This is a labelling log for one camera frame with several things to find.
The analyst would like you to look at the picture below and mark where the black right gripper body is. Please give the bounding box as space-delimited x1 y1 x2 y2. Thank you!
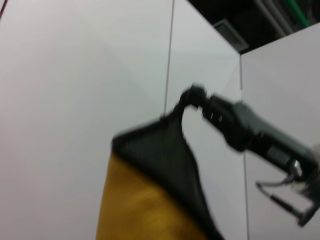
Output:
224 101 319 178

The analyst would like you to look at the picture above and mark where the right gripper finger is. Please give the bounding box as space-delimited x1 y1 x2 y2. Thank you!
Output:
180 89 230 134
185 84 236 114

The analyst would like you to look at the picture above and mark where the grey yellow towel black trim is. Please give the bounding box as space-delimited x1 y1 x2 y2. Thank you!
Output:
96 99 226 240

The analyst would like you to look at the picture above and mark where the grey ceiling vent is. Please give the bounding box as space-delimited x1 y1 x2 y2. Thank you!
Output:
213 18 250 53

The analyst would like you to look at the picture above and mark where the green overhead beam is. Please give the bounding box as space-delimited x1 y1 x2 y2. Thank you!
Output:
291 0 313 28

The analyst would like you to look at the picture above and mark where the right gripper cable with plug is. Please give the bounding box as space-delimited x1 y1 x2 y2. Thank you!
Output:
255 159 316 227

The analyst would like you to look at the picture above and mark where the grey aluminium rail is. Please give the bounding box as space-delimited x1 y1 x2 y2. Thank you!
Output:
258 0 280 34
270 0 295 34

